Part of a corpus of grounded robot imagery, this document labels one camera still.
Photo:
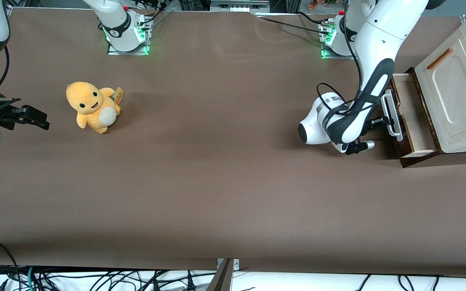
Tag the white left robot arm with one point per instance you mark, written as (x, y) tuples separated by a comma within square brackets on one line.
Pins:
[(382, 36)]

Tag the dark wooden drawer cabinet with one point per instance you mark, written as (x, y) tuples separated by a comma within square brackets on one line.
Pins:
[(419, 160)]

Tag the yellow plush toy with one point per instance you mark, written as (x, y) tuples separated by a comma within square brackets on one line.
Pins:
[(91, 109)]

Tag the brown table cover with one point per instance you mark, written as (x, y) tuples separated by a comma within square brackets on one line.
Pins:
[(233, 182)]

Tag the metal background rack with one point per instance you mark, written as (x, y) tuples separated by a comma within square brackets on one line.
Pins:
[(239, 6)]

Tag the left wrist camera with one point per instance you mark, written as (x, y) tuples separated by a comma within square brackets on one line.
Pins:
[(360, 147)]

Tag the grey metal bracket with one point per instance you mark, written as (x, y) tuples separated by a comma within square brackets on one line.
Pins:
[(225, 277)]

